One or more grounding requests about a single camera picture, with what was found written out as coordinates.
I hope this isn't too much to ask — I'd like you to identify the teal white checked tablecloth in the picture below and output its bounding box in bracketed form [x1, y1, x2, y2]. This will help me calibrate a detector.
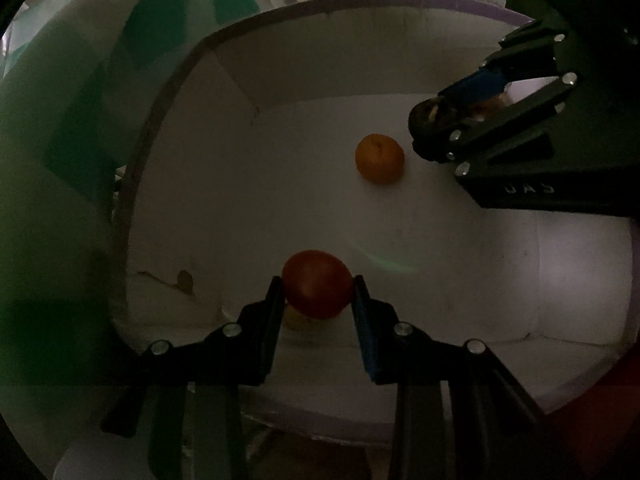
[0, 0, 281, 480]

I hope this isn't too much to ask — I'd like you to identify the orange mandarin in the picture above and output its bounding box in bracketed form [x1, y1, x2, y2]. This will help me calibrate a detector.
[355, 133, 405, 184]

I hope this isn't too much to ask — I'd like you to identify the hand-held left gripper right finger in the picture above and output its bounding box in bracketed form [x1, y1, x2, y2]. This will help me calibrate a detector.
[350, 275, 566, 480]

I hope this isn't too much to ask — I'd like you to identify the white cardboard box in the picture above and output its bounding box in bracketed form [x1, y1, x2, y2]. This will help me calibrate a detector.
[110, 0, 636, 446]

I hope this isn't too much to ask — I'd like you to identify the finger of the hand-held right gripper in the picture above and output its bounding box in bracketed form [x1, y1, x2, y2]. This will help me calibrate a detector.
[411, 72, 579, 179]
[439, 20, 569, 107]

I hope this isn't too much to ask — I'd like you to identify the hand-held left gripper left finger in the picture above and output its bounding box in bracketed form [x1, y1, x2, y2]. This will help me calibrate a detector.
[100, 276, 287, 480]

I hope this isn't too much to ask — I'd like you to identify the dark water chestnut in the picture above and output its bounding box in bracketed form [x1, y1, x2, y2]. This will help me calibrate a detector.
[408, 97, 468, 148]

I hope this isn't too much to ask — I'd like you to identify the red tomato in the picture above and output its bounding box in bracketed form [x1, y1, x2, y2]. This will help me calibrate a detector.
[281, 250, 354, 321]

